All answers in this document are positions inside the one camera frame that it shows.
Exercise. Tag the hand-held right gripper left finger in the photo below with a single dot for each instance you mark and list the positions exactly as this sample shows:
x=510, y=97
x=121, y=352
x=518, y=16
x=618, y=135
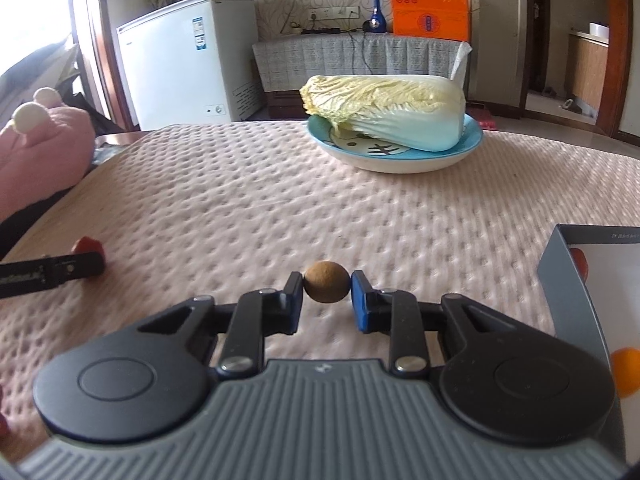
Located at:
x=294, y=310

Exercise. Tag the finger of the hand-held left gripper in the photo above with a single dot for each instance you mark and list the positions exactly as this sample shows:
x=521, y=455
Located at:
x=75, y=267

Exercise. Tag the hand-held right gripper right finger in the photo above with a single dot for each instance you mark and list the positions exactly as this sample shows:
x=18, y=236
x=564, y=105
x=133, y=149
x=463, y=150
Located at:
x=361, y=305

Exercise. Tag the large red apple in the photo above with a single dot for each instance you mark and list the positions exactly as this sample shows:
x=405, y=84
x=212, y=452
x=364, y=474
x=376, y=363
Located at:
x=89, y=246

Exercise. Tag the small brown kiwi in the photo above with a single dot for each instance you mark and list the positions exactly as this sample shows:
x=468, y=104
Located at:
x=326, y=282

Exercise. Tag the grey box with white inside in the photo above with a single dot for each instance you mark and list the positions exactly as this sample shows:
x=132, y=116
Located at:
x=565, y=280

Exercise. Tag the plain tangerine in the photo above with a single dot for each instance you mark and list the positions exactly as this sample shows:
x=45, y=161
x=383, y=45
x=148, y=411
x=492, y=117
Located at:
x=580, y=262

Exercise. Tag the smooth round orange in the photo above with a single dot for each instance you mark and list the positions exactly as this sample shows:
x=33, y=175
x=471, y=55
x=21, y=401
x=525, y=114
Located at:
x=627, y=372

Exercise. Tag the pink plush hat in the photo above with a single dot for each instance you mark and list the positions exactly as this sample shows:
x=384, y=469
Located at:
x=45, y=150

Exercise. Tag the blue rimmed white plate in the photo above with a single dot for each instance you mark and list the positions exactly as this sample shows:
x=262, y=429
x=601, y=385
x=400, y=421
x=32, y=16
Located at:
x=390, y=160

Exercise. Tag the napa cabbage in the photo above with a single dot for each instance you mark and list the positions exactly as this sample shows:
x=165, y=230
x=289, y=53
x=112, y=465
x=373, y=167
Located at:
x=385, y=105

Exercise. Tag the dark wooden cabinet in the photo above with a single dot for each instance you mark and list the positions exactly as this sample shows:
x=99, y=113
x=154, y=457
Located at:
x=287, y=105

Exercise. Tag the white chest freezer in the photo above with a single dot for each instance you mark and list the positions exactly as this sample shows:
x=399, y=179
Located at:
x=175, y=70

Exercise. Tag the red floor item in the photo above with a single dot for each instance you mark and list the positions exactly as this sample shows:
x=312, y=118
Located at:
x=487, y=122

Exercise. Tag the cloth covered tv cabinet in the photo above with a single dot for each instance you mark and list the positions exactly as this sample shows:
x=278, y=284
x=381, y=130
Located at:
x=325, y=60

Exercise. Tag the black power strip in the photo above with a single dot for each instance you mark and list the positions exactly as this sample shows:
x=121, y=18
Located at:
x=320, y=31

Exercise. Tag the grey slipper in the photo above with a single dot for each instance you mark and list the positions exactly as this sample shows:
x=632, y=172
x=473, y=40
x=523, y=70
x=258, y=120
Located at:
x=549, y=92
x=567, y=103

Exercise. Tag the blue glass bottle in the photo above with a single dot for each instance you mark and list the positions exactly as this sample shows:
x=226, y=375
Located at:
x=376, y=20

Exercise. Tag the orange cardboard gift box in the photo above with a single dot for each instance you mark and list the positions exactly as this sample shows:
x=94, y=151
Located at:
x=430, y=5

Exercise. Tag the wooden kitchen counter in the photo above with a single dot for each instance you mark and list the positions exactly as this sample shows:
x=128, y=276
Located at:
x=585, y=75

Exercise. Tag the white round container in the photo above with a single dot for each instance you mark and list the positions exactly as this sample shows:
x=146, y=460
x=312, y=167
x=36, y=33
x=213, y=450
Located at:
x=599, y=28

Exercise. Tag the white wall socket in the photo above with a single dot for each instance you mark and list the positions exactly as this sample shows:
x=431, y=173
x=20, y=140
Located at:
x=315, y=12
x=347, y=10

